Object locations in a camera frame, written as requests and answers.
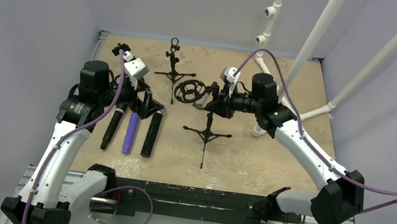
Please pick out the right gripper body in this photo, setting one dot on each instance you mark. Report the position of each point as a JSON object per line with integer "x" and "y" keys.
{"x": 222, "y": 104}

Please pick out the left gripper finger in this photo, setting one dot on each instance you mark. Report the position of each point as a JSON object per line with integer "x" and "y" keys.
{"x": 154, "y": 106}
{"x": 139, "y": 106}

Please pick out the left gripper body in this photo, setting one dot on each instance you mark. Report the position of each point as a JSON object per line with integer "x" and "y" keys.
{"x": 129, "y": 95}

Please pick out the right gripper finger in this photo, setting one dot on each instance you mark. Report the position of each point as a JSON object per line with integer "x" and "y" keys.
{"x": 218, "y": 107}
{"x": 215, "y": 91}

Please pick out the black wireless microphone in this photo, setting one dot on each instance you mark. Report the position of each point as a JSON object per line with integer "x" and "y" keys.
{"x": 119, "y": 111}

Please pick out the purple microphone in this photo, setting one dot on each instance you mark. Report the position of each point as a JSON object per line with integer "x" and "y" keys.
{"x": 130, "y": 133}

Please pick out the black tripod stand shock mount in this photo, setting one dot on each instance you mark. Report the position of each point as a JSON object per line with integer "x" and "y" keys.
{"x": 187, "y": 92}

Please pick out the black tripod stand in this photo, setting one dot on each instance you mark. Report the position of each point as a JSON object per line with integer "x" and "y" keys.
{"x": 173, "y": 75}

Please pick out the black microphone silver grille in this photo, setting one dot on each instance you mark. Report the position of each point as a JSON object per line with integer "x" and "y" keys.
{"x": 152, "y": 133}

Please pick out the black round-base mic stand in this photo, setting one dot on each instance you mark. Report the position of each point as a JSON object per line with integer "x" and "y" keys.
{"x": 124, "y": 48}

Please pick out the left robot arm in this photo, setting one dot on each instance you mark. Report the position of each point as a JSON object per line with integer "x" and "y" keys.
{"x": 45, "y": 199}

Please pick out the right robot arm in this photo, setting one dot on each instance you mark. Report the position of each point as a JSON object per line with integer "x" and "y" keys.
{"x": 338, "y": 196}

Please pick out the small claw hammer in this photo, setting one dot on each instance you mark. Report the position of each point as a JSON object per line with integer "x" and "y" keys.
{"x": 200, "y": 104}

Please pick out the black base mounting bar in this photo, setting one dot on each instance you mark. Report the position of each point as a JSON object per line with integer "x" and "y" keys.
{"x": 138, "y": 196}

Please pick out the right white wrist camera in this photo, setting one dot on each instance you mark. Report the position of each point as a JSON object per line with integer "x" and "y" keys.
{"x": 230, "y": 77}

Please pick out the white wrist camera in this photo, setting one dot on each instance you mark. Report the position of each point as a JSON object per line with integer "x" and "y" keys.
{"x": 135, "y": 68}
{"x": 230, "y": 77}

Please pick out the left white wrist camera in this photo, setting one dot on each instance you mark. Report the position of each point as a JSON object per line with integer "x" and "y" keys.
{"x": 135, "y": 68}

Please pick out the white PVC pipe frame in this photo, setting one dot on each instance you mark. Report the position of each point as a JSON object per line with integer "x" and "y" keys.
{"x": 314, "y": 37}

